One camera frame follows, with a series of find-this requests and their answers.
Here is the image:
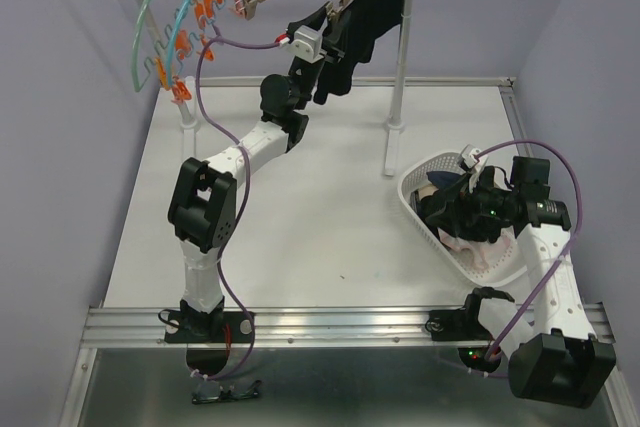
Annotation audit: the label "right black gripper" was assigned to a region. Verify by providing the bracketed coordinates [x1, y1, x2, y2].
[425, 170, 518, 237]

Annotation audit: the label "black shorts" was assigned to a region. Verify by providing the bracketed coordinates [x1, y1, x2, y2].
[313, 0, 404, 105]
[416, 188, 503, 243]

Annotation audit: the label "navy underwear beige waistband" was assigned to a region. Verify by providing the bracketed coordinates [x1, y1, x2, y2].
[427, 171, 469, 190]

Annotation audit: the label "black underwear beige waistband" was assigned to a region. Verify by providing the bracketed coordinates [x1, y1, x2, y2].
[418, 185, 438, 198]

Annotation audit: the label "pink plastic bag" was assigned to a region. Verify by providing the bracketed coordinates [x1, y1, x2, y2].
[437, 228, 516, 272]

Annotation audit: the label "green clip hanger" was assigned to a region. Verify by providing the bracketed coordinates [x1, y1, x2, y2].
[129, 0, 172, 93]

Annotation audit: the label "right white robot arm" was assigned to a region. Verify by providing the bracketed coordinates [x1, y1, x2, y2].
[411, 156, 616, 409]

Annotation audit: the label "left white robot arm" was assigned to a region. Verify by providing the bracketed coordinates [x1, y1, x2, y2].
[159, 9, 352, 344]

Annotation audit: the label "white perforated plastic basket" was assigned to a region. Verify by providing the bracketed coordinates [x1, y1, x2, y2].
[396, 151, 526, 289]

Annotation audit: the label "white clothes rack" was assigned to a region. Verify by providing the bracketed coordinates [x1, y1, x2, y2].
[139, 0, 413, 177]

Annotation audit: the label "black eyeglasses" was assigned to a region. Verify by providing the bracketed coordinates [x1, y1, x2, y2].
[191, 380, 263, 405]

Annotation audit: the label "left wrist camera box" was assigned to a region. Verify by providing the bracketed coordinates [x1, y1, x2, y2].
[276, 26, 324, 64]

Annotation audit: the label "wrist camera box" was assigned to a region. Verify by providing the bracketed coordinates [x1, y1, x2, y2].
[458, 144, 486, 190]
[276, 26, 324, 64]

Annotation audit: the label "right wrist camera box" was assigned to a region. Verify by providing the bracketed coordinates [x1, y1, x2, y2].
[458, 144, 486, 190]

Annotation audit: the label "aluminium mounting rail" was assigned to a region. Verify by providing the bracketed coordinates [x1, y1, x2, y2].
[82, 302, 615, 351]

